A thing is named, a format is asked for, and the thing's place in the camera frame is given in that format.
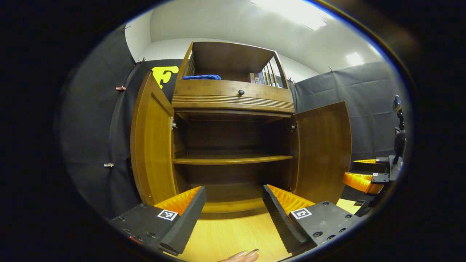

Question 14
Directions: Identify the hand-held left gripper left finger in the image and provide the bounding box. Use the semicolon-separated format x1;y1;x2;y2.
109;186;207;256

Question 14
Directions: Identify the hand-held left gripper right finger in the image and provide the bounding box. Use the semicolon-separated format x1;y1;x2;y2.
262;184;363;254

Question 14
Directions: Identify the wooden shoe cabinet door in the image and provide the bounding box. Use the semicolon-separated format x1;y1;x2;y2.
130;71;179;206
292;101;352;204

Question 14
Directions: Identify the wooden double-door shoe cabinet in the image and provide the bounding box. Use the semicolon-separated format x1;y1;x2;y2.
130;41;352;215

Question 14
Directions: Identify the wooden inner cabinet shelf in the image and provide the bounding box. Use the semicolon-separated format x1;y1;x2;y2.
173;154;293;165

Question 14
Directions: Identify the wooden cabinet drawer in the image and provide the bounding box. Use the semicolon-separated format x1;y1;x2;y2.
171;79;295;114

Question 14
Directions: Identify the small ceiling light panel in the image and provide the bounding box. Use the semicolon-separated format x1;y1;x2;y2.
345;52;364;67

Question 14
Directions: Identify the black backdrop cloth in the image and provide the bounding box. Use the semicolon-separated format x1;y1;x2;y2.
55;25;408;219

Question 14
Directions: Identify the row of books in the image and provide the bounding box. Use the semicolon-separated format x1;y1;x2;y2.
249;72;277;86

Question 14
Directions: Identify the large ceiling light panel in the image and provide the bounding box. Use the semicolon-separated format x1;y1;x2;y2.
251;0;328;30

